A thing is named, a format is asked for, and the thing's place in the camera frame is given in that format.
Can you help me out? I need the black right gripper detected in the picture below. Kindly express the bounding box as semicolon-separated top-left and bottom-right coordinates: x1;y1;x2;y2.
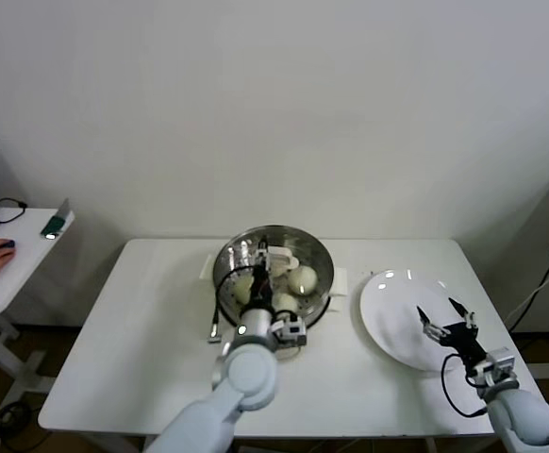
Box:
415;296;489;373

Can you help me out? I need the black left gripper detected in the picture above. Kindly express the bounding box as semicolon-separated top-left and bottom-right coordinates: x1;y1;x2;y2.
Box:
248;234;275;312

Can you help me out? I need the round glass pot lid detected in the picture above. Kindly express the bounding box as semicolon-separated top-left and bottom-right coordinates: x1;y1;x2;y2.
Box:
212;225;336;327

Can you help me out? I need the white round plate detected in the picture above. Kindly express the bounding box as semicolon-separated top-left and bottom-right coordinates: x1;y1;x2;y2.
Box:
358;268;476;373

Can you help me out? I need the green circuit board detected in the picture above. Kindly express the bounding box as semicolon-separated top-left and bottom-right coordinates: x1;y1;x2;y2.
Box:
38;196;75;240

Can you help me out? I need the white side table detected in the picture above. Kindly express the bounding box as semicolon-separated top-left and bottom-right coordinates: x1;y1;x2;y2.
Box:
0;206;75;395

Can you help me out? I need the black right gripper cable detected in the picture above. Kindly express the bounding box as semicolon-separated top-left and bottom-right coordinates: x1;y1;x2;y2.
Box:
441;353;488;417

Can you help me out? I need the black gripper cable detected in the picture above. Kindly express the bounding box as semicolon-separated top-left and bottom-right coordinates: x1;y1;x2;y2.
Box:
441;353;488;417
207;266;257;344

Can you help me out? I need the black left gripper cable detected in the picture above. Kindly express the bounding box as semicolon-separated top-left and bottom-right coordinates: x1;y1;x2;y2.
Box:
207;266;257;344

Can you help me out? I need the black laptop cable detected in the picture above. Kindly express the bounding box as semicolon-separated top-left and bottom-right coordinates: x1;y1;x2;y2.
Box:
0;196;26;227

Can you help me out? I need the black floor cable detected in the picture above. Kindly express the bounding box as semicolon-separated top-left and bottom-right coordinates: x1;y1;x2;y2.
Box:
0;400;38;453

